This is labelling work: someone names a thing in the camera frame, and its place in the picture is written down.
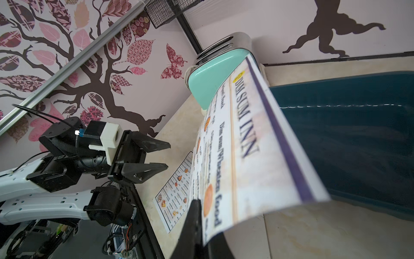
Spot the old printed menu sheet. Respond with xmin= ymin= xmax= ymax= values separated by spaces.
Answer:
xmin=153 ymin=151 xmax=193 ymax=233

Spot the aluminium rail left wall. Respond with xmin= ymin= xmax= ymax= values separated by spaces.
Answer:
xmin=1 ymin=1 xmax=148 ymax=133

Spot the black wire basket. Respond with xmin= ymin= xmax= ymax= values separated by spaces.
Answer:
xmin=144 ymin=0 xmax=203 ymax=29

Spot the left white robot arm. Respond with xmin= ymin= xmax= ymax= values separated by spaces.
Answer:
xmin=1 ymin=117 xmax=170 ymax=226

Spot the teal plastic bin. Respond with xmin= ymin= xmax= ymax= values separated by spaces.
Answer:
xmin=271 ymin=71 xmax=414 ymax=221

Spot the mint green toaster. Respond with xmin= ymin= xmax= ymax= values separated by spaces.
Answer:
xmin=184 ymin=32 xmax=253 ymax=110

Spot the new printed menu sheet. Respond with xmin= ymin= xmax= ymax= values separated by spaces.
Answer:
xmin=191 ymin=55 xmax=330 ymax=245

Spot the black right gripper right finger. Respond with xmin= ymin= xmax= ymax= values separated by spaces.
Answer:
xmin=207 ymin=233 xmax=235 ymax=259

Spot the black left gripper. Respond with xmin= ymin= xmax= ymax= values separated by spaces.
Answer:
xmin=107 ymin=130 xmax=171 ymax=186

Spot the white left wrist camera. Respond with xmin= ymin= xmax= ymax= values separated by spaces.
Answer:
xmin=74 ymin=120 xmax=123 ymax=166

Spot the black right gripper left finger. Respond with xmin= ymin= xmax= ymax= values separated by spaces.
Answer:
xmin=170 ymin=200 xmax=203 ymax=259

